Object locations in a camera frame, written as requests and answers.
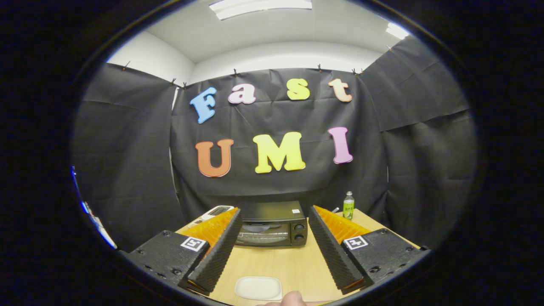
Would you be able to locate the green label drink bottle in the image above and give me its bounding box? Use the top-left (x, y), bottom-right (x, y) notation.
top-left (343, 191), bottom-right (355, 220)

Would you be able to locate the white toaster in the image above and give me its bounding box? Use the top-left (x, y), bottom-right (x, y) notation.
top-left (200, 205), bottom-right (235, 221)

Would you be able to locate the large ceiling light panel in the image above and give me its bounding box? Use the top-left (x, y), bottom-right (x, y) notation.
top-left (208, 0), bottom-right (313, 21)

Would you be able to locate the small ceiling light panel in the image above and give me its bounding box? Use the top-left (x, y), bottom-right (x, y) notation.
top-left (385, 22), bottom-right (409, 40)

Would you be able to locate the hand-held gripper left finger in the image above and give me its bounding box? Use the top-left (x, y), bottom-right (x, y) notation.
top-left (125, 207), bottom-right (243, 297)

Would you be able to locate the white rectangular plate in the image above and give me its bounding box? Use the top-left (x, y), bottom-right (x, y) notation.
top-left (235, 276), bottom-right (283, 301)

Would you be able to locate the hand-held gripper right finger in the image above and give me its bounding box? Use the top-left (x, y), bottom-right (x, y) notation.
top-left (308, 205), bottom-right (430, 295)

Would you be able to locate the black toaster oven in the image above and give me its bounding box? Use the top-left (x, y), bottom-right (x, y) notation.
top-left (235, 201), bottom-right (309, 248)

